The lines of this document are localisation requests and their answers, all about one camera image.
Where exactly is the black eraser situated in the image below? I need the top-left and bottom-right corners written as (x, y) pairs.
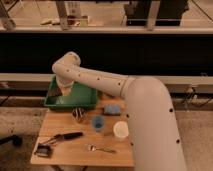
top-left (49, 87), bottom-right (62, 97)

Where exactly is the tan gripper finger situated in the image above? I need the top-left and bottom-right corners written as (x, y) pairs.
top-left (61, 86), bottom-right (72, 96)

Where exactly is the wooden table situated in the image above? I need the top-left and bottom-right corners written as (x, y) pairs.
top-left (30, 95), bottom-right (133, 167)

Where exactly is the silver fork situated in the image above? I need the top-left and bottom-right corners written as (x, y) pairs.
top-left (87, 145), bottom-right (116, 154)

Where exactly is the black object on floor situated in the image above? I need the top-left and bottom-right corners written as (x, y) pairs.
top-left (0, 135), bottom-right (22, 147)

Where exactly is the blue cup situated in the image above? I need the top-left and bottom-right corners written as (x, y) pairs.
top-left (92, 115), bottom-right (104, 132)

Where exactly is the green plastic tray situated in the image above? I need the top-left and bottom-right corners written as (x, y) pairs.
top-left (44, 76), bottom-right (98, 110)

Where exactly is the blue sponge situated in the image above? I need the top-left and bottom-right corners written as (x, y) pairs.
top-left (104, 104), bottom-right (121, 116)

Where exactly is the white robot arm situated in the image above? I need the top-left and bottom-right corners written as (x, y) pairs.
top-left (52, 52), bottom-right (187, 171)

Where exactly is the white plastic cup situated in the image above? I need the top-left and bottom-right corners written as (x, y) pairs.
top-left (113, 121), bottom-right (129, 140)

